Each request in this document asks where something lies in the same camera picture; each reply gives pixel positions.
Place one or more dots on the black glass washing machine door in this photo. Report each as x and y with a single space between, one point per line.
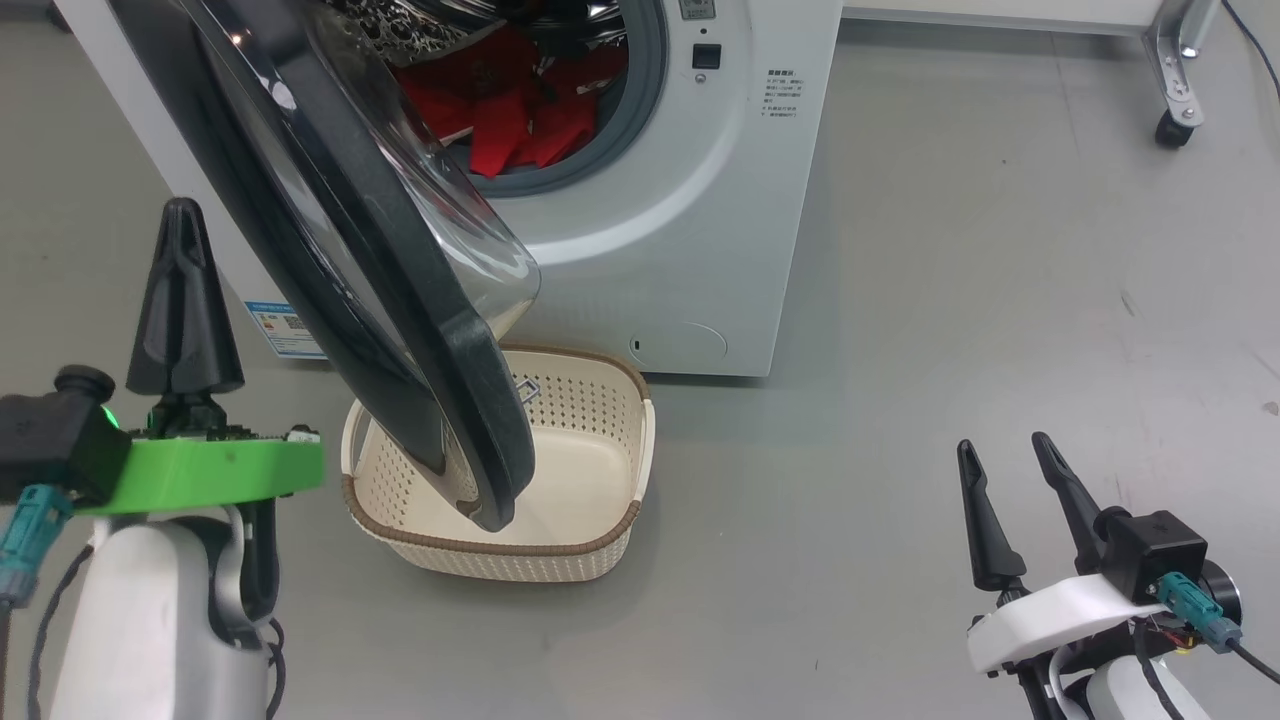
330 220

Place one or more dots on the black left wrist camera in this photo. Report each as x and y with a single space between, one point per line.
60 440

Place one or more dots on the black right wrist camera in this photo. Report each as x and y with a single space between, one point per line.
1150 550

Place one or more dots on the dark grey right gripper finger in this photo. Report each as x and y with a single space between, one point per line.
1075 510
990 555

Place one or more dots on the white front-load washing machine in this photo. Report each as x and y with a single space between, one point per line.
680 200

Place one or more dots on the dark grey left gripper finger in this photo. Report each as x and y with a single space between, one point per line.
160 340
212 340

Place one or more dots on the red garment with white band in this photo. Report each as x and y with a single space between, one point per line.
500 120

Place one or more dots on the cream perforated laundry basket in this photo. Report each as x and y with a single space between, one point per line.
590 480

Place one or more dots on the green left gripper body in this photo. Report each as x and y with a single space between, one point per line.
220 470

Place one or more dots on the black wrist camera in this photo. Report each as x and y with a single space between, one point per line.
60 440
1150 550

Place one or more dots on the blue energy label sticker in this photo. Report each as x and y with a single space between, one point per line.
280 330

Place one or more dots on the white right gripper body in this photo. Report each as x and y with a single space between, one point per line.
1040 620

